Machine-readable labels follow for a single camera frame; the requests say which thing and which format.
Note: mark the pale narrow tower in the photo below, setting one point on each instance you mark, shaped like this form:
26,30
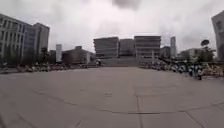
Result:
58,52

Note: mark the low pale building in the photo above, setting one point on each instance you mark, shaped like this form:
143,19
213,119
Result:
191,52

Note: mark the low dark building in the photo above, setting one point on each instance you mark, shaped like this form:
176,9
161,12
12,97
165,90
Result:
76,56

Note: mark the tall grey glass building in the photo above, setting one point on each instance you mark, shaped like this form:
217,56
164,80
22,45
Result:
20,40

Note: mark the wide grey staircase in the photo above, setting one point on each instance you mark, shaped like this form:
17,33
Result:
120,62

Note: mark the slim tall tower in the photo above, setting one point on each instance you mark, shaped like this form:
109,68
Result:
173,46

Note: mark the grey paved plaza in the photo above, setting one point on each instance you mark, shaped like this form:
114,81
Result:
110,90

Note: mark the large grey stepped building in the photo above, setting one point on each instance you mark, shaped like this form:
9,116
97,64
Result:
126,47

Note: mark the grey building with windows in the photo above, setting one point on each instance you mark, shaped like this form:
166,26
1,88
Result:
219,33

